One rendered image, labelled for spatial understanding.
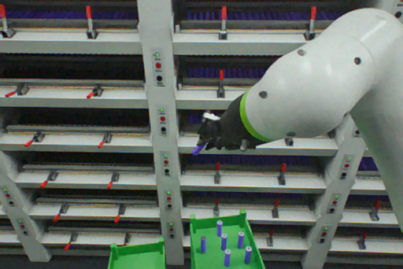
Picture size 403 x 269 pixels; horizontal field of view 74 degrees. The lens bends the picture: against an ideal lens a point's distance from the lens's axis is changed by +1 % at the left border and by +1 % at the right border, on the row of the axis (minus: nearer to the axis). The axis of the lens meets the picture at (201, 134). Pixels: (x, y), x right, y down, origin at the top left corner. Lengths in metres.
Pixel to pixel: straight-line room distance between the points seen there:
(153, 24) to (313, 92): 0.65
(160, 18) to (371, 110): 0.63
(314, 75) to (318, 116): 0.04
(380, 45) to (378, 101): 0.08
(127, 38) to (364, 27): 0.69
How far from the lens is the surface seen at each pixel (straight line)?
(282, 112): 0.32
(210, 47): 0.88
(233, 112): 0.43
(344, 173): 1.19
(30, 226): 1.56
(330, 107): 0.32
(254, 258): 0.97
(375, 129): 0.46
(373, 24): 0.42
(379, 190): 1.33
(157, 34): 0.88
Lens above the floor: 1.26
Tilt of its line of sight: 30 degrees down
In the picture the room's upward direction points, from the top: straight up
